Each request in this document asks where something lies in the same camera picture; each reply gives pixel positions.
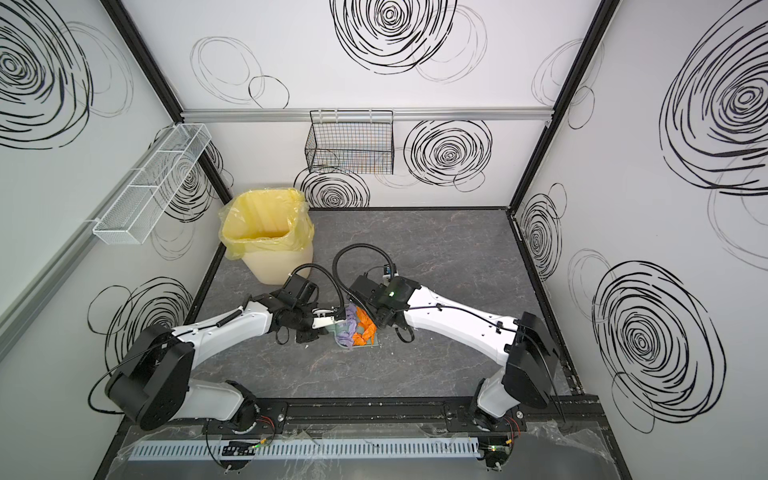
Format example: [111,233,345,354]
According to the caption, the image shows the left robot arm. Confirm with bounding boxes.
[104,265,345,434]

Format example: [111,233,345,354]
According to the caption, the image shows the aluminium wall rail back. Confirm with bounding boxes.
[181,106,554,123]

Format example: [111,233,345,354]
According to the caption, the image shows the aluminium wall rail left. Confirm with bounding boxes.
[1,123,178,360]

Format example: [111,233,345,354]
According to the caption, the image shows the purple paper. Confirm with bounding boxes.
[335,303,358,348]

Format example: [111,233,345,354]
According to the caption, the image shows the white slotted cable duct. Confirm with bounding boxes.
[128,438,481,462]

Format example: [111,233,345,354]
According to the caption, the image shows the black front rail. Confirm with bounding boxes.
[126,395,606,435]

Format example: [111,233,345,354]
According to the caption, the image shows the orange paper scraps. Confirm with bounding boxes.
[353,307,377,347]

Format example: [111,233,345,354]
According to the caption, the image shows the green dustpan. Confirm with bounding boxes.
[327,317,379,350]

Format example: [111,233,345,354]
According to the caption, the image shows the black wire basket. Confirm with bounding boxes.
[304,120,395,175]

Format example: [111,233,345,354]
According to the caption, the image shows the yellow plastic bin liner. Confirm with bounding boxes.
[218,188,315,260]

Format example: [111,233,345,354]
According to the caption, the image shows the cream trash bin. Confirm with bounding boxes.
[242,241,314,286]

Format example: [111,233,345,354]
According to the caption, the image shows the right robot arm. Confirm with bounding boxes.
[331,243,561,430]

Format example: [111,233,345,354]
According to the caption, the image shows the white wire shelf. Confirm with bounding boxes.
[92,123,212,245]

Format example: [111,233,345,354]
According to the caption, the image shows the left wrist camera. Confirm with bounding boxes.
[312,308,346,330]

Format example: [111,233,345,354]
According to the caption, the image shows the aluminium wall rail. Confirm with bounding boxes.
[1,123,178,360]
[181,106,554,123]

